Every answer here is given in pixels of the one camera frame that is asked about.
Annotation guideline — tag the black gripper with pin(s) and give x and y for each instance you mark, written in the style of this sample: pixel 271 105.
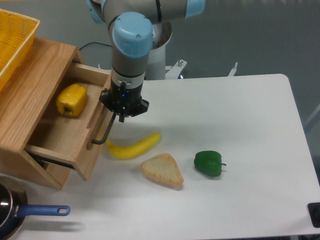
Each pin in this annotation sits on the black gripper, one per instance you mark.
pixel 123 99

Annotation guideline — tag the wooden top drawer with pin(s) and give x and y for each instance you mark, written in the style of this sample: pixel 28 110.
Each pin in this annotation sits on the wooden top drawer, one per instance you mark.
pixel 66 140

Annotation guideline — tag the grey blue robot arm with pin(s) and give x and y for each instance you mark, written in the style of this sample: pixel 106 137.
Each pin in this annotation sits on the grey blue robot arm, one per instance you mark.
pixel 130 28

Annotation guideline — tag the wooden drawer cabinet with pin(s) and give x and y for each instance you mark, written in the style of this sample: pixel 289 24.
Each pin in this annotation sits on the wooden drawer cabinet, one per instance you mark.
pixel 23 102

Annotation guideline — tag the yellow banana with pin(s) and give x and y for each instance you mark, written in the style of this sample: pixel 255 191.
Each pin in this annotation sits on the yellow banana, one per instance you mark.
pixel 134 150

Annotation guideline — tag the yellow bell pepper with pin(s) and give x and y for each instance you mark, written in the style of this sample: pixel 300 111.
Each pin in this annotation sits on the yellow bell pepper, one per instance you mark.
pixel 72 100

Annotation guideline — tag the triangular bread slice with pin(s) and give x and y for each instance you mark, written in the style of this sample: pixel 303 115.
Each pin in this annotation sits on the triangular bread slice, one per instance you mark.
pixel 163 169

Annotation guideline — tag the green bell pepper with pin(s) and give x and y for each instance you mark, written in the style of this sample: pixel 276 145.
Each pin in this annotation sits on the green bell pepper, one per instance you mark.
pixel 209 162

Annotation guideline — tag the yellow plastic basket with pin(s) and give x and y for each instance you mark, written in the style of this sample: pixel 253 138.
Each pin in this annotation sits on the yellow plastic basket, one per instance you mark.
pixel 17 34

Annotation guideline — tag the black object at table edge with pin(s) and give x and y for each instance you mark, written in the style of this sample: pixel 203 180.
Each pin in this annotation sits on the black object at table edge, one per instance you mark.
pixel 314 213

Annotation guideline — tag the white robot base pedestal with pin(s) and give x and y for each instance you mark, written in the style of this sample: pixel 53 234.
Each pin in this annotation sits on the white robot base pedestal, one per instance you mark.
pixel 156 66

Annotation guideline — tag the blue handled frying pan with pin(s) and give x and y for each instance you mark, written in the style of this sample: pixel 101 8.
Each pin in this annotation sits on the blue handled frying pan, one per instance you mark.
pixel 13 211

